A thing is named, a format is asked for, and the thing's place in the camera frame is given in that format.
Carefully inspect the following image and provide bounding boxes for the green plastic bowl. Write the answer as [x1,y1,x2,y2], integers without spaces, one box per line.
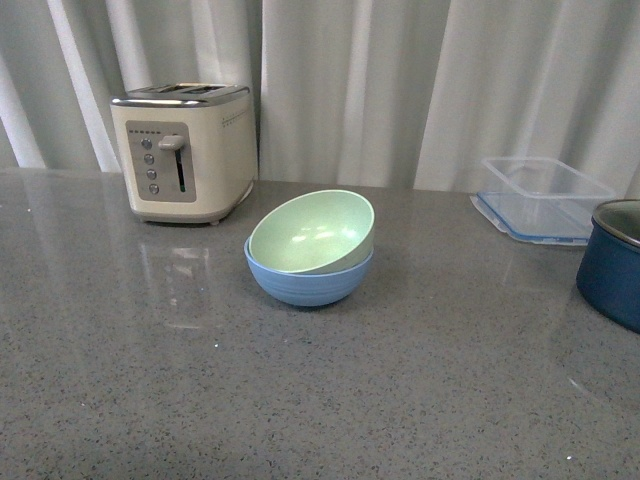
[248,189,375,274]

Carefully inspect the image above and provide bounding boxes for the blue plastic bowl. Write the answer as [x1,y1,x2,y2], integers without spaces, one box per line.
[244,239,374,307]

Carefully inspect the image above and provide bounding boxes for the white curtain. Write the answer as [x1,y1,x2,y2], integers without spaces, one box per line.
[1,1,639,198]

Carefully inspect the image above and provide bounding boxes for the cream two-slot toaster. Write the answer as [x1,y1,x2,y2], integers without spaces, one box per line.
[110,82,258,224]

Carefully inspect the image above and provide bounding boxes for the clear plastic food container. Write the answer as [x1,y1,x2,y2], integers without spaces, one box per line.
[471,157,615,246]

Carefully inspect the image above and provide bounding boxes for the dark blue pot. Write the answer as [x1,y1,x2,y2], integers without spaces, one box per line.
[576,199,640,333]

